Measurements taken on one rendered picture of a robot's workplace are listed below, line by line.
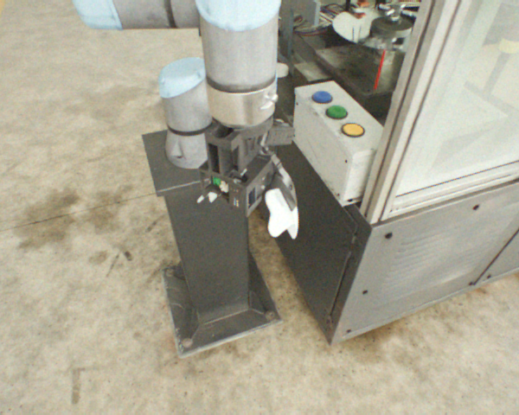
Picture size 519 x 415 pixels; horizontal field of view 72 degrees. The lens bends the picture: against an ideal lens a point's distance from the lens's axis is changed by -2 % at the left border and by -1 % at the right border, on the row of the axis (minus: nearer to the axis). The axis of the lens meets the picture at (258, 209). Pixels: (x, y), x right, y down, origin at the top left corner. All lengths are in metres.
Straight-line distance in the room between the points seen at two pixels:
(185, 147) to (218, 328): 0.80
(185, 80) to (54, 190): 1.52
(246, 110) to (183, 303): 1.22
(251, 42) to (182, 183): 0.58
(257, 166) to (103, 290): 1.31
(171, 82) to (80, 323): 1.10
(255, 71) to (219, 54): 0.04
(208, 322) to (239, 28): 1.25
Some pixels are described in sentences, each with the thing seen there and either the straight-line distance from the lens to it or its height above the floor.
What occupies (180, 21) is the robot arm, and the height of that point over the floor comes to 1.19.
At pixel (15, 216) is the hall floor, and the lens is 2.18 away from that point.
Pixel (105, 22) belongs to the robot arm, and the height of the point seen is 1.19.
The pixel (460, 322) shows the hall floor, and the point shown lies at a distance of 1.68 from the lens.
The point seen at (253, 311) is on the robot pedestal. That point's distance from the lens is 1.49.
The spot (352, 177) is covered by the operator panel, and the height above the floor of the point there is 0.83.
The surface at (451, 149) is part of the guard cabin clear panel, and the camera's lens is 0.83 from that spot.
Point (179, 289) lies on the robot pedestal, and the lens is 1.57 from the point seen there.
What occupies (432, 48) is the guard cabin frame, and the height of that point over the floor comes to 1.12.
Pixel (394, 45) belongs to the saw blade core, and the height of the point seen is 0.95.
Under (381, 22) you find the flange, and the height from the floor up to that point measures 0.96.
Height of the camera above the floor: 1.33
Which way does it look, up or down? 47 degrees down
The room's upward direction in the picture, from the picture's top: straight up
